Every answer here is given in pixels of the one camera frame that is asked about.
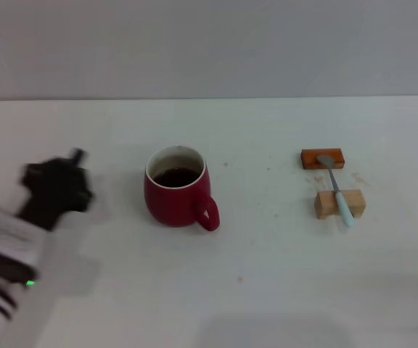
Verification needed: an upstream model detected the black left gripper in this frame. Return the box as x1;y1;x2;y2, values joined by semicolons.
15;147;96;232

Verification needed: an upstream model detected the light wooden arch block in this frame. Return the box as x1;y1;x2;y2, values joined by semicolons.
313;188;367;220

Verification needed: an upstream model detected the orange wooden block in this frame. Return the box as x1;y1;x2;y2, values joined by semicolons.
300;149;347;170

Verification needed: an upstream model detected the spoon with light blue handle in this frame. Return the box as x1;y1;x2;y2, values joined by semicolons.
316;154;356;228

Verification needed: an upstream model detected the red ceramic coffee cup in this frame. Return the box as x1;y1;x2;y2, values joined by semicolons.
143;145;221;232

